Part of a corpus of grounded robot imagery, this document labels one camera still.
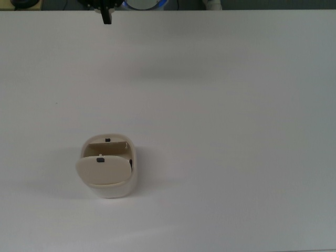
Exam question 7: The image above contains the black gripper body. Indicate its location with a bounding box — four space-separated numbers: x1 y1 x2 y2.
77 0 124 12

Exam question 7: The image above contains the black rounded object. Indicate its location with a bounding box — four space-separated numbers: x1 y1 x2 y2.
10 0 38 9

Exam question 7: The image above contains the beige trash can lid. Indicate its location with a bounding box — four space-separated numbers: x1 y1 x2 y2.
75 154 133 187

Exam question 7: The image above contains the small white trash can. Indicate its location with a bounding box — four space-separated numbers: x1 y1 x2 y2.
75 133 139 199

